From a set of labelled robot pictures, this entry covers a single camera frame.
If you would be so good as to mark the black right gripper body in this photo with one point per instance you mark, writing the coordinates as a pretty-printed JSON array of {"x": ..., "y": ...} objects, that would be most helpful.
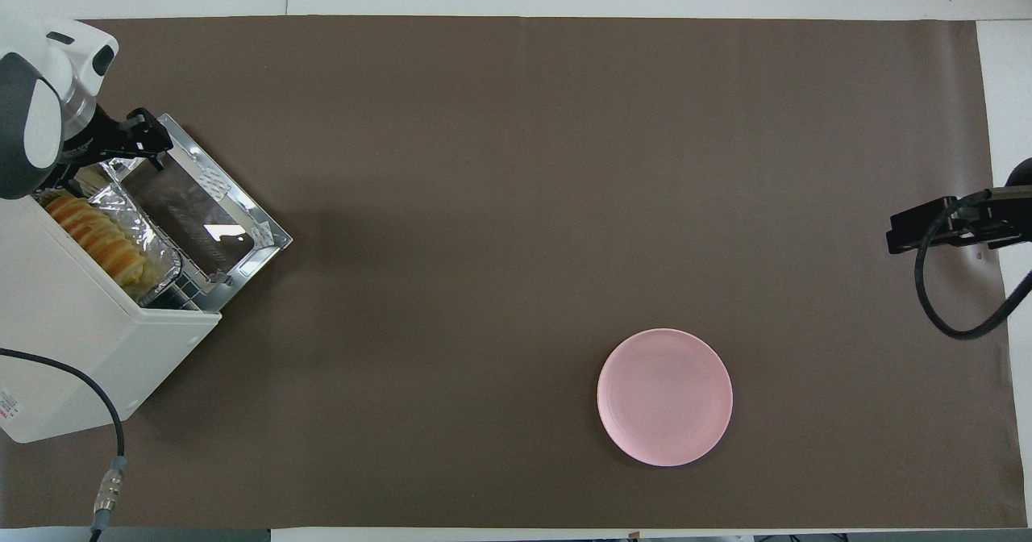
[{"x": 919, "y": 227}]

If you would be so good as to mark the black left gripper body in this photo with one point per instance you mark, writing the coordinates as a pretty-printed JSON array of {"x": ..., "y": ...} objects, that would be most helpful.
[{"x": 101, "y": 143}]

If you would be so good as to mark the aluminium foil tray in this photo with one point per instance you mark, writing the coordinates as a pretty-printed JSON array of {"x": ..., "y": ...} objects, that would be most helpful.
[{"x": 137, "y": 223}]

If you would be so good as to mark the striped golden bread loaf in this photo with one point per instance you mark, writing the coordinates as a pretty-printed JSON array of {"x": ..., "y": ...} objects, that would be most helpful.
[{"x": 97, "y": 235}]

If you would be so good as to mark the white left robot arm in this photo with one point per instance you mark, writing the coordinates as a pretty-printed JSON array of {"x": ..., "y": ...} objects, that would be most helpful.
[{"x": 32, "y": 90}]

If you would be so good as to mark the glass oven door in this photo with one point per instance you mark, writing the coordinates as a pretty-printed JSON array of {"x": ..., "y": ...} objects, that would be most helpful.
[{"x": 242, "y": 211}]

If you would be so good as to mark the white toaster oven body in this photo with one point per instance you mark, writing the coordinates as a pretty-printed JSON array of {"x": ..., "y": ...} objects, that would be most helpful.
[{"x": 72, "y": 348}]

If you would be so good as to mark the pink round plate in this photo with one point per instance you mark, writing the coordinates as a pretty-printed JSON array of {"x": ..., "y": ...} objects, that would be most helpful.
[{"x": 665, "y": 397}]

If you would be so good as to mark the brown table mat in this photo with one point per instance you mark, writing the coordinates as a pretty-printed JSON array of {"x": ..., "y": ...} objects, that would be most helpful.
[{"x": 524, "y": 203}]

